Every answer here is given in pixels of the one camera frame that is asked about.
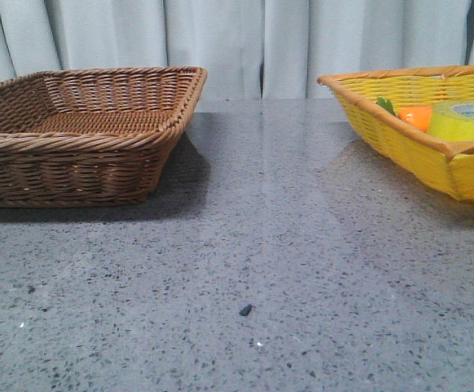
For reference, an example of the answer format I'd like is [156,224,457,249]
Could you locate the yellow tape roll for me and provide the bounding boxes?
[428,100,474,141]

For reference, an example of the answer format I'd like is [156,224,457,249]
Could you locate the small black debris piece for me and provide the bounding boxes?
[239,304,253,317]

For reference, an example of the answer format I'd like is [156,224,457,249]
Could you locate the white curtain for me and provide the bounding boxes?
[0,1,474,100]

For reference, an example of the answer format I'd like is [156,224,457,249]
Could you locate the brown wicker basket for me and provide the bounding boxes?
[0,66,207,207]

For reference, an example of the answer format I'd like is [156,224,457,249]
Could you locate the orange toy carrot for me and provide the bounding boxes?
[376,96,432,133]

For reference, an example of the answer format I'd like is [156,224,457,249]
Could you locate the yellow woven basket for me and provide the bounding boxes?
[317,65,474,202]

